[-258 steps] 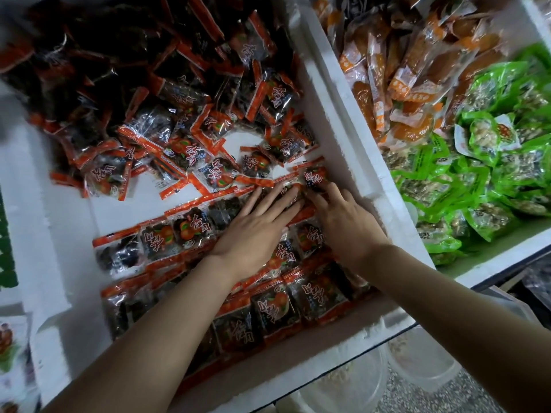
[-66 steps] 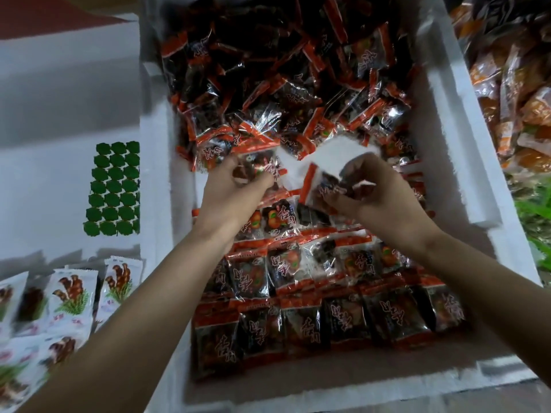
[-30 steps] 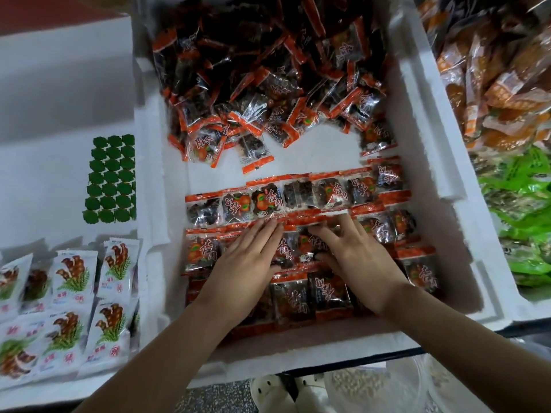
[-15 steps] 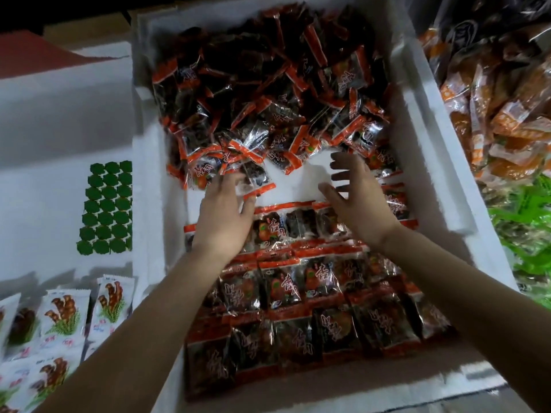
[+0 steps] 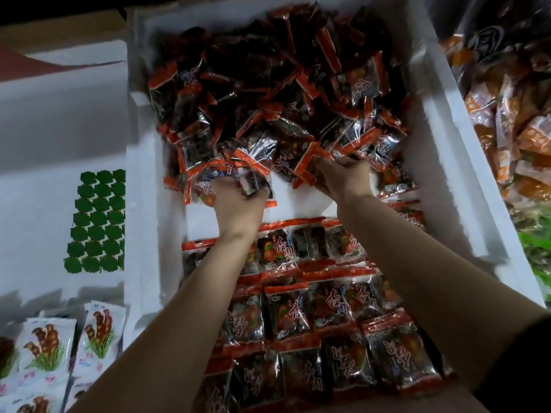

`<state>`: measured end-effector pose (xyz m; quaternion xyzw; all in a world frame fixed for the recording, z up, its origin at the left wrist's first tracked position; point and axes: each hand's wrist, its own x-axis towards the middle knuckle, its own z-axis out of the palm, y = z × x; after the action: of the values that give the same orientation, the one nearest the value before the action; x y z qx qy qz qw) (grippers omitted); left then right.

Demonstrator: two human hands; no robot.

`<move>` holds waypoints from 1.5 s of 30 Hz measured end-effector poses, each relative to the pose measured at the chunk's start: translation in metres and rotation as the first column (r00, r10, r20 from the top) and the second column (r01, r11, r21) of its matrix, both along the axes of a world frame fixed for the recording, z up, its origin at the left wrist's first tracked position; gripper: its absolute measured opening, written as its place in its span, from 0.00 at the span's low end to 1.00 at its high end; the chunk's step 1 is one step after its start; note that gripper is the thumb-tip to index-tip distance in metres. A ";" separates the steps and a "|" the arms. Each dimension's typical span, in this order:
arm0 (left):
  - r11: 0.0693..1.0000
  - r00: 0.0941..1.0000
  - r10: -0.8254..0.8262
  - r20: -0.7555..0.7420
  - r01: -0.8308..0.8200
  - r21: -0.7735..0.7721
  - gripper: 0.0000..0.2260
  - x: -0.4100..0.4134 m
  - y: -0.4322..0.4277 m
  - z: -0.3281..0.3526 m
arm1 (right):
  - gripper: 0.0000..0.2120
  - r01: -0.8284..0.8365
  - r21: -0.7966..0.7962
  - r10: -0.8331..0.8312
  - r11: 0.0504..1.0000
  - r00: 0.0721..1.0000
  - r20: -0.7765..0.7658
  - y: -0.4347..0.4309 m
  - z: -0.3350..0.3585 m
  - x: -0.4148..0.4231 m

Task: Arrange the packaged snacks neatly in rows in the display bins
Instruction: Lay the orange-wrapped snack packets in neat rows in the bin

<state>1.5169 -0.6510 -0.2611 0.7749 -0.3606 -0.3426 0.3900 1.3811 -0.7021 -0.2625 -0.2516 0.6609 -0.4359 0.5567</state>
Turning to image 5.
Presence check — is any person's left hand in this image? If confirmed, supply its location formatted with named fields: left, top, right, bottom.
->
left=207, top=176, right=272, bottom=244

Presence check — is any person's right hand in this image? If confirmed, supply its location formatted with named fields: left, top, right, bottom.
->
left=312, top=154, right=375, bottom=207

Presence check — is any pile of dark red packets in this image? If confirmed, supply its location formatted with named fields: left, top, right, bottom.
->
left=146, top=2, right=457, bottom=413

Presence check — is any pile of brown packets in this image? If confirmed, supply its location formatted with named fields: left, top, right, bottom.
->
left=443, top=30, right=551, bottom=207

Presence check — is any pile of green packets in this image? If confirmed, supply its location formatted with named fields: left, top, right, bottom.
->
left=517, top=211, right=551, bottom=302

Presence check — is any pile of white printed packets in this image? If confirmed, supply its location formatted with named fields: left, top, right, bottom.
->
left=0, top=299, right=129, bottom=413

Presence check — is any person's left forearm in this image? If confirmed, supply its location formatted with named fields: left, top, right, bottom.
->
left=71, top=232, right=263, bottom=413

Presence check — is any person's right forearm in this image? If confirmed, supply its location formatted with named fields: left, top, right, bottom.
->
left=336, top=195, right=548, bottom=392

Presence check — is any green leaf-pattern sheet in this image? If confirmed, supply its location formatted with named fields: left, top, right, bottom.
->
left=63, top=169, right=127, bottom=274

